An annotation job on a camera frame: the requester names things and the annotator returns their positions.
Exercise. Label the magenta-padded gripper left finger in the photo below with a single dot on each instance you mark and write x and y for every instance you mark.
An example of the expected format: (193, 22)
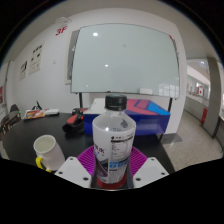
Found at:
(75, 170)

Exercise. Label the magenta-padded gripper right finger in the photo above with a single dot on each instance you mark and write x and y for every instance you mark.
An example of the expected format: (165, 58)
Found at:
(150, 170)

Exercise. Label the clear plastic water bottle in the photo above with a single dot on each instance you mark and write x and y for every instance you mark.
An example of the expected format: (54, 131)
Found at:
(113, 143)

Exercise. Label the black and red tool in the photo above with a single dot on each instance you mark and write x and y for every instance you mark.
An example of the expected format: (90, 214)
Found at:
(75, 121)

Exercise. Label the blue cardboard box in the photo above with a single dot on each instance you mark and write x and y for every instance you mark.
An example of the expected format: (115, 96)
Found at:
(150, 120)

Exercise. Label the small white flat object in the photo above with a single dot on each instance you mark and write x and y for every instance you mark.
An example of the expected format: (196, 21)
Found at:
(52, 112)

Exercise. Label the colourful flat box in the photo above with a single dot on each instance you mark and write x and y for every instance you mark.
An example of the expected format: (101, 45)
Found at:
(35, 114)

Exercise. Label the red fire extinguisher cabinet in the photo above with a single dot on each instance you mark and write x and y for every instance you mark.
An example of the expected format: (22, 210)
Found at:
(204, 115)

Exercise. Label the red hanging sign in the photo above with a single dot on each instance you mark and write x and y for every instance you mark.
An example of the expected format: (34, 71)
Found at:
(200, 91)

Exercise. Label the large whiteboard on stand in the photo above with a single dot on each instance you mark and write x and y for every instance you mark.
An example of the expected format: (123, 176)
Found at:
(126, 56)

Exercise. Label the small white wall poster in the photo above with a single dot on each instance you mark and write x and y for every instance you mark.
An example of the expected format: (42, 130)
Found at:
(23, 70)

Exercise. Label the wall notice board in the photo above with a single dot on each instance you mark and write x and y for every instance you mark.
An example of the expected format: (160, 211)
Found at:
(69, 56)

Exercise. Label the large white wall poster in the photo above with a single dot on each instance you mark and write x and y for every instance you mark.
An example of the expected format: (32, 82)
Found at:
(36, 58)

